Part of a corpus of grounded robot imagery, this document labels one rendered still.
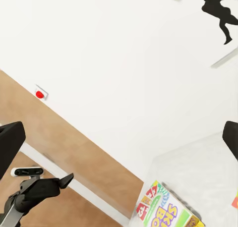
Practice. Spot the electric switch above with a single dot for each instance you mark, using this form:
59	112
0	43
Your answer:
40	93

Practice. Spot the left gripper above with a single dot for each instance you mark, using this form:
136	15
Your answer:
36	189

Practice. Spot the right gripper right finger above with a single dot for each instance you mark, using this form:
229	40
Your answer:
230	137

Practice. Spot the board game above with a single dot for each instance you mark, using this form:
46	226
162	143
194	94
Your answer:
160	208

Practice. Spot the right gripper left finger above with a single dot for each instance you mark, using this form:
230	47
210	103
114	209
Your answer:
12	136

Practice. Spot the desk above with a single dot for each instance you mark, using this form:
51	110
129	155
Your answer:
203	176

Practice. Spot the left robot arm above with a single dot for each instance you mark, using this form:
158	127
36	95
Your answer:
32	192

